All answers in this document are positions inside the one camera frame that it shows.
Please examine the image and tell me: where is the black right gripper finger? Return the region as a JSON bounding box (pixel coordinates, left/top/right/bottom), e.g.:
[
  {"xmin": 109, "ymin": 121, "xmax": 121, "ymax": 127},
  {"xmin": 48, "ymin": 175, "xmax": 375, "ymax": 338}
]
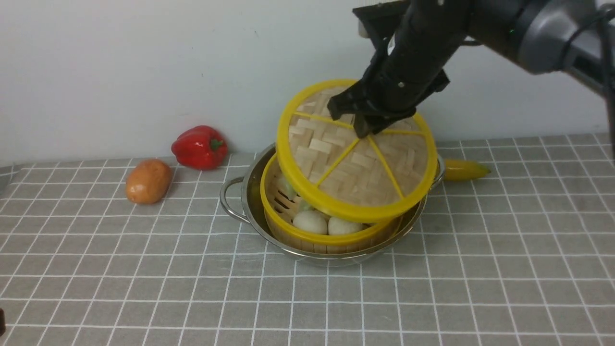
[
  {"xmin": 327, "ymin": 81, "xmax": 373, "ymax": 124},
  {"xmin": 354, "ymin": 107, "xmax": 417, "ymax": 138}
]

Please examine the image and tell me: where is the brown potato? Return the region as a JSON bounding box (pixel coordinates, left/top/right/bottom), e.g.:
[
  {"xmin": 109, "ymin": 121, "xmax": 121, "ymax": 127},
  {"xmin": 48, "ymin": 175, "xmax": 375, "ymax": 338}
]
[{"xmin": 125, "ymin": 159, "xmax": 172, "ymax": 205}]

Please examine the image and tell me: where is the white round bun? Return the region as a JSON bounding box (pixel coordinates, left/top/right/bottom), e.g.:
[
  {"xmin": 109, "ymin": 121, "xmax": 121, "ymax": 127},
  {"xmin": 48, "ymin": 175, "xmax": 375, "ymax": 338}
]
[
  {"xmin": 328, "ymin": 217, "xmax": 364, "ymax": 236},
  {"xmin": 292, "ymin": 210, "xmax": 329, "ymax": 235}
]

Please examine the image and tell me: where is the green dumpling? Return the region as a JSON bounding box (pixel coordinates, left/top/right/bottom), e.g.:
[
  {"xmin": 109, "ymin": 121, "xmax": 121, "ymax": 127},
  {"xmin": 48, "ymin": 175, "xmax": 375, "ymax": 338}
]
[{"xmin": 276, "ymin": 175, "xmax": 297, "ymax": 200}]

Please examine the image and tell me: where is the red bell pepper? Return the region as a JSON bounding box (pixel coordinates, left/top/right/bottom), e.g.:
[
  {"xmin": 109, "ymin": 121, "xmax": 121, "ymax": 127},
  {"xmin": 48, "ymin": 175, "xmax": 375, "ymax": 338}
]
[{"xmin": 171, "ymin": 125, "xmax": 228, "ymax": 171}]

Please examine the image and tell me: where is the grey checked tablecloth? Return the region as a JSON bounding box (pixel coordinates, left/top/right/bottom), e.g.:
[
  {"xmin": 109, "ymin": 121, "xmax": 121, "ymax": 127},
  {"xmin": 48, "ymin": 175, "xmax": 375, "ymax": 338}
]
[{"xmin": 0, "ymin": 134, "xmax": 615, "ymax": 346}]

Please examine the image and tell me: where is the yellow banana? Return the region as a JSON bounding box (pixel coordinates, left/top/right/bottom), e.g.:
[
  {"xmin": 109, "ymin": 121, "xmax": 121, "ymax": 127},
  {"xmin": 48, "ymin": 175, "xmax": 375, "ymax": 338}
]
[{"xmin": 444, "ymin": 159, "xmax": 492, "ymax": 181}]

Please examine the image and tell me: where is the stainless steel pot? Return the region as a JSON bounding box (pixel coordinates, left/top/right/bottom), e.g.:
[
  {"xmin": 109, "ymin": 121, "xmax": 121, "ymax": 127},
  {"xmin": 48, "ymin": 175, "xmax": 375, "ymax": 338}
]
[{"xmin": 218, "ymin": 144, "xmax": 428, "ymax": 268}]

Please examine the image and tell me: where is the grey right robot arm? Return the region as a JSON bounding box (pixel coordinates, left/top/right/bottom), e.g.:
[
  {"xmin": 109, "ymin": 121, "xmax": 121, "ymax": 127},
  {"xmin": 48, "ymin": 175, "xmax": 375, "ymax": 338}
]
[{"xmin": 327, "ymin": 0, "xmax": 614, "ymax": 138}]

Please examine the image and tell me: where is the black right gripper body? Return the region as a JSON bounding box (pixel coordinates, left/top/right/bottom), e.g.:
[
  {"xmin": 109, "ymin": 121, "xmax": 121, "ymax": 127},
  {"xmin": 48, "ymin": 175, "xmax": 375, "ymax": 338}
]
[{"xmin": 353, "ymin": 0, "xmax": 473, "ymax": 118}]

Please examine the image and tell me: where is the yellow rimmed bamboo steamer basket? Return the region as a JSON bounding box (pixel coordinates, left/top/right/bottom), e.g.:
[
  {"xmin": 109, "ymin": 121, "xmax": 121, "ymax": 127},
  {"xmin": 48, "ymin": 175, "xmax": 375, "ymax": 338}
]
[{"xmin": 259, "ymin": 155, "xmax": 401, "ymax": 255}]

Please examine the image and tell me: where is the yellow rimmed bamboo steamer lid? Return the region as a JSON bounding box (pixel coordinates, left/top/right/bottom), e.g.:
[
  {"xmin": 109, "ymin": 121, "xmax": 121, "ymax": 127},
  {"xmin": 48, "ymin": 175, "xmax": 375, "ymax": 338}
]
[{"xmin": 275, "ymin": 79, "xmax": 443, "ymax": 223}]

